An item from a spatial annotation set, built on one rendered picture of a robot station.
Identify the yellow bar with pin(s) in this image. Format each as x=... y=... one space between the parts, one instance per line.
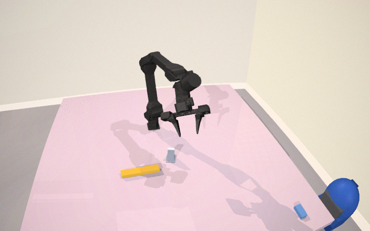
x=140 y=171

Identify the blue rectangular block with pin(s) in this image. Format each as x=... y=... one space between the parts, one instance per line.
x=300 y=211

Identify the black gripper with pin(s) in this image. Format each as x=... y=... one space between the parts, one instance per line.
x=200 y=112

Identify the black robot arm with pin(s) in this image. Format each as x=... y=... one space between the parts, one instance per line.
x=188 y=81

